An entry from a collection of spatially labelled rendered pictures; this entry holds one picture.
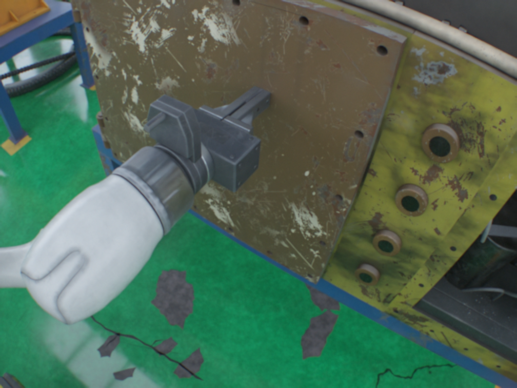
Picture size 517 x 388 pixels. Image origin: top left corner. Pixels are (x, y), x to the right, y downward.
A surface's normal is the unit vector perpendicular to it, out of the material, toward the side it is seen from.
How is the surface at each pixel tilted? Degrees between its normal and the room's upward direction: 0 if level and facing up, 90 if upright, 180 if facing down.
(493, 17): 90
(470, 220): 90
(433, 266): 90
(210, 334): 0
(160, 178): 30
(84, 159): 0
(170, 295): 0
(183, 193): 71
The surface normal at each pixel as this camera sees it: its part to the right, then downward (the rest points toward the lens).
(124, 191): 0.33, -0.63
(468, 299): 0.06, -0.64
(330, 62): -0.56, 0.62
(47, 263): 0.04, -0.43
